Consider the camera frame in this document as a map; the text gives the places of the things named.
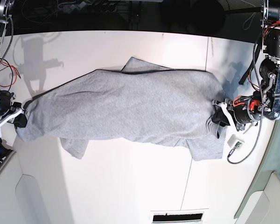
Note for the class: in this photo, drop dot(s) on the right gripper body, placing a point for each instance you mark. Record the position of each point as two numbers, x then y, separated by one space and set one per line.
9 110

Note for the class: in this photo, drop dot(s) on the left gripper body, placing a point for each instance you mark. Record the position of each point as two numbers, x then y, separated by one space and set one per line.
239 112

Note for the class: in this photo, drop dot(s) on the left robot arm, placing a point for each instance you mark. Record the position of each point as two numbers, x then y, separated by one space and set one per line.
265 101

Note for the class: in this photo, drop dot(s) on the grey t-shirt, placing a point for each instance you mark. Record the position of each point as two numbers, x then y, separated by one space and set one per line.
143 103

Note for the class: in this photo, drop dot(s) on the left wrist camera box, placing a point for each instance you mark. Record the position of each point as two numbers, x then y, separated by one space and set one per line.
235 141

